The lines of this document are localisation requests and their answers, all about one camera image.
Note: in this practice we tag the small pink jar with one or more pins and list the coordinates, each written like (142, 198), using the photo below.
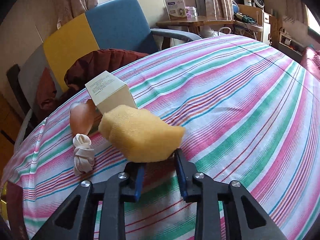
(191, 12)

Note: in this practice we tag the cream cardboard box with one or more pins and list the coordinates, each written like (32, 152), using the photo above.
(110, 92)

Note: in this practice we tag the peach plastic bottle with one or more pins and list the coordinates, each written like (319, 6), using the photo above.
(81, 118)

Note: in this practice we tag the small white fan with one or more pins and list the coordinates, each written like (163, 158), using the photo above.
(258, 2)

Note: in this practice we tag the smooth yellow sponge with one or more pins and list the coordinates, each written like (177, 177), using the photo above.
(140, 132)

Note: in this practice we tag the striped bed sheet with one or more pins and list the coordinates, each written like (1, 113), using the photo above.
(225, 105)

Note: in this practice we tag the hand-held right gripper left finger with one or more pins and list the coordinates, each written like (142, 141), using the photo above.
(138, 180)

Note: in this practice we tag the pink quilt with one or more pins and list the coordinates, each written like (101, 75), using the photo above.
(311, 60)

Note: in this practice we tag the maroon jacket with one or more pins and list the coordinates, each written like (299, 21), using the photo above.
(100, 62)

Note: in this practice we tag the reddish wooden board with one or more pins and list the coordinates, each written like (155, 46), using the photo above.
(15, 210)

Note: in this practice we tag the blue and yellow armchair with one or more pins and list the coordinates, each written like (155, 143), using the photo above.
(117, 22)

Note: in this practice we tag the white product box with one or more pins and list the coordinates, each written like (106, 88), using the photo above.
(175, 7)

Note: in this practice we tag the wooden side table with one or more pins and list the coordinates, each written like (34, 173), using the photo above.
(192, 22)

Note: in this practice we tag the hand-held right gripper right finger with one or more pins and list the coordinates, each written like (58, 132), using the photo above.
(181, 177)

